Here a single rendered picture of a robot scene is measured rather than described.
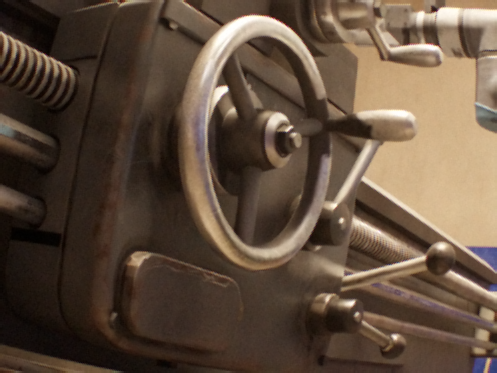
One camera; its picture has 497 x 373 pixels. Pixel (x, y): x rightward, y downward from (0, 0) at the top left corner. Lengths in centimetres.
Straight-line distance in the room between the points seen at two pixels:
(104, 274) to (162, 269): 5
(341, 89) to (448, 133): 430
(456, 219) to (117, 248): 447
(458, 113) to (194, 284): 460
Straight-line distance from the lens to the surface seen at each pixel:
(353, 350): 142
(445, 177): 516
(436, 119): 530
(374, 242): 123
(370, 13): 82
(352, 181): 88
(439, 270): 96
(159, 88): 70
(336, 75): 94
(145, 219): 68
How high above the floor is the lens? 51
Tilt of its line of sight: 12 degrees up
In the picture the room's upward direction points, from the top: 9 degrees clockwise
